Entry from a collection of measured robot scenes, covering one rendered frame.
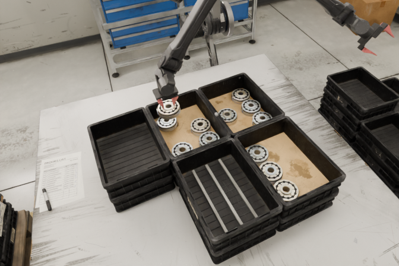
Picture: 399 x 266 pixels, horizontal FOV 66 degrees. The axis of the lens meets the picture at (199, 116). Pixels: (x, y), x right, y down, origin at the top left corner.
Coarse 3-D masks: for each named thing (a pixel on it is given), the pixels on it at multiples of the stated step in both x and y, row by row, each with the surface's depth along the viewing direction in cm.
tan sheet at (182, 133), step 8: (184, 112) 168; (192, 112) 168; (200, 112) 167; (184, 120) 164; (192, 120) 163; (176, 128) 160; (184, 128) 159; (168, 136) 156; (176, 136) 156; (184, 136) 155; (192, 136) 155; (168, 144) 152; (192, 144) 151
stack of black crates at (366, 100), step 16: (336, 80) 226; (352, 80) 231; (368, 80) 221; (336, 96) 216; (352, 96) 218; (368, 96) 217; (384, 96) 211; (320, 112) 240; (336, 112) 222; (352, 112) 205; (368, 112) 198; (384, 112) 204; (336, 128) 227; (352, 128) 210
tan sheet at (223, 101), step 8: (224, 96) 175; (216, 104) 171; (224, 104) 170; (232, 104) 170; (240, 104) 169; (240, 112) 165; (240, 120) 161; (248, 120) 160; (232, 128) 157; (240, 128) 157
